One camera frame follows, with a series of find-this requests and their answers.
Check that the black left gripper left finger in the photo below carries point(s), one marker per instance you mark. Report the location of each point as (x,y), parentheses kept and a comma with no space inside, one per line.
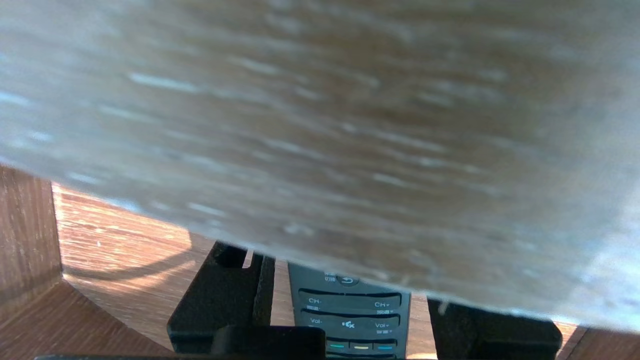
(220,300)

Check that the round wooden side table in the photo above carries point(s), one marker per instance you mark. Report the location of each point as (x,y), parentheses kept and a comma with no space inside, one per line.
(320,125)

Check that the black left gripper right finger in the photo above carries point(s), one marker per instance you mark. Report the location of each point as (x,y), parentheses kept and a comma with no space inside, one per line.
(490,335)

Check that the curved wooden table drawer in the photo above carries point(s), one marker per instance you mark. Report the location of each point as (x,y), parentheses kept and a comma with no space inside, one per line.
(125,250)

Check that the black TV remote control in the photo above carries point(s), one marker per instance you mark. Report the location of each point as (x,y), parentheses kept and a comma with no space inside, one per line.
(350,310)

